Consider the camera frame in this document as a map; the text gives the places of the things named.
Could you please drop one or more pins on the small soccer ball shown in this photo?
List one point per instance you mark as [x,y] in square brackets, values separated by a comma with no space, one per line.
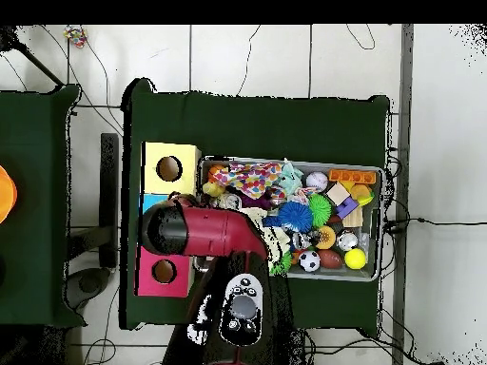
[309,261]

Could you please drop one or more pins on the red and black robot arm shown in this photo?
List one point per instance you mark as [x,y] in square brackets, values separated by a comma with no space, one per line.
[213,232]

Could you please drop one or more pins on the smooth yellow ball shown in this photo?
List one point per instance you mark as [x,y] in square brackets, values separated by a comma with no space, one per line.
[354,258]

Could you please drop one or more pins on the blue spiky ball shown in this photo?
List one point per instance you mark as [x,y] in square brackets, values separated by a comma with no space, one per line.
[295,217]

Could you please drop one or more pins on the orange toy building block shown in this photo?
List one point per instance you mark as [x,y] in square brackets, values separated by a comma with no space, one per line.
[352,176]

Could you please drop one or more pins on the small white baseball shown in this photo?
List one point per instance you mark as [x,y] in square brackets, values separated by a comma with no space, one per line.
[316,181]

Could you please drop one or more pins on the small colourful floor toy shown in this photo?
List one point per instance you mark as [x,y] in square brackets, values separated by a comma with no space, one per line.
[74,35]

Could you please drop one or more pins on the green spiky ball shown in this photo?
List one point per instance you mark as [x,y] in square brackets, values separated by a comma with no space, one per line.
[319,211]

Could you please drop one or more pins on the orange round object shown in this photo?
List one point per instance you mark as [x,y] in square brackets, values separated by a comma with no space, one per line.
[6,194]

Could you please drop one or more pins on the polka dot cloth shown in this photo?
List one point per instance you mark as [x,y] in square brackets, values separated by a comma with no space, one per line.
[251,179]

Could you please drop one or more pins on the green cloth side table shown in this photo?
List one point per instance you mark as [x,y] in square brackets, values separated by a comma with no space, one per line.
[38,190]

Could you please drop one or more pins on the white knitted cloth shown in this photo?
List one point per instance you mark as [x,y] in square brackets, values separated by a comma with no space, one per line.
[278,239]

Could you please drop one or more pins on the wooden box with three holes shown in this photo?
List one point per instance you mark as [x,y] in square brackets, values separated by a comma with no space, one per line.
[186,179]

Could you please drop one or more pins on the plain wooden cube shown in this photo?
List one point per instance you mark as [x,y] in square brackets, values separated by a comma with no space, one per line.
[338,193]

